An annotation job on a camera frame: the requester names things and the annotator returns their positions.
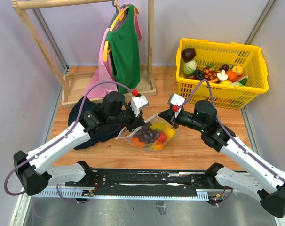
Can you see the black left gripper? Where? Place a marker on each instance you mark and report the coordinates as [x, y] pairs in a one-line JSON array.
[[136, 122]]

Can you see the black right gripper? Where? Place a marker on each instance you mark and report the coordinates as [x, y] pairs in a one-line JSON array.
[[168, 115]]

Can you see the yellow bell pepper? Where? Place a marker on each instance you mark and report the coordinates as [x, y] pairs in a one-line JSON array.
[[169, 132], [158, 126]]

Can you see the purple grape bunch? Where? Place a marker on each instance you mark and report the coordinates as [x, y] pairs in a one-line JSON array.
[[147, 134]]

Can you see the orange fruit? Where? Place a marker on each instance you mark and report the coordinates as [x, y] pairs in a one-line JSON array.
[[136, 142]]

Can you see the clear dotted zip top bag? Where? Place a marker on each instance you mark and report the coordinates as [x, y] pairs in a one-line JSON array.
[[127, 135]]

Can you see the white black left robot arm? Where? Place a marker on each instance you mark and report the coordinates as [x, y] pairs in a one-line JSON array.
[[35, 169]]

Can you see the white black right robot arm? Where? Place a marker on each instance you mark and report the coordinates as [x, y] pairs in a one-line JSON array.
[[265, 183]]

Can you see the green tank top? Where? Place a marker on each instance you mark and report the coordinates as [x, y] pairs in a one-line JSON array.
[[124, 54]]

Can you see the dark navy cloth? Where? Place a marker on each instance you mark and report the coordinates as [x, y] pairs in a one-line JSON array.
[[93, 118]]

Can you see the green cabbage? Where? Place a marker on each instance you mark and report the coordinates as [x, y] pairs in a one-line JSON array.
[[188, 68]]

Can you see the pink shirt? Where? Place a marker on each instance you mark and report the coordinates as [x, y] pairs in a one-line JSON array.
[[104, 71]]

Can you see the dark purple round fruit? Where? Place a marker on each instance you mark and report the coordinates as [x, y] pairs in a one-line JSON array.
[[188, 54]]

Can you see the white mushroom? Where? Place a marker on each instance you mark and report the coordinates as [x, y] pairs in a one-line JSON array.
[[222, 76]]

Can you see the yellow plastic basket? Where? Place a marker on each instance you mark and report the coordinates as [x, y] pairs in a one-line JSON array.
[[232, 74]]

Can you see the wooden clothes rack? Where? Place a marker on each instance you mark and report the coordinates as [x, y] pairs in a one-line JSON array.
[[74, 83]]

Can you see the yellow clothes hanger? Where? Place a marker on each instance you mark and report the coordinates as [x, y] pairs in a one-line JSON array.
[[119, 17]]

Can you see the watermelon slice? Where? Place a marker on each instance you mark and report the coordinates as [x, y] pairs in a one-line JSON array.
[[241, 80]]

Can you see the yellow peach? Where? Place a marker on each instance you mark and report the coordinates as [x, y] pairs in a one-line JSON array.
[[238, 70]]

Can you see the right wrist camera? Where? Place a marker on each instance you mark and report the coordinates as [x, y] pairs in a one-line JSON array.
[[175, 101]]

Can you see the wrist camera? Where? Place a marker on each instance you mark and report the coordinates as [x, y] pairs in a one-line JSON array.
[[138, 102], [175, 101]]

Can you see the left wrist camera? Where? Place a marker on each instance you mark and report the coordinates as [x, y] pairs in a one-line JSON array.
[[138, 102]]

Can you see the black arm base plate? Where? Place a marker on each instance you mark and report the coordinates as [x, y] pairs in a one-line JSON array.
[[147, 182]]

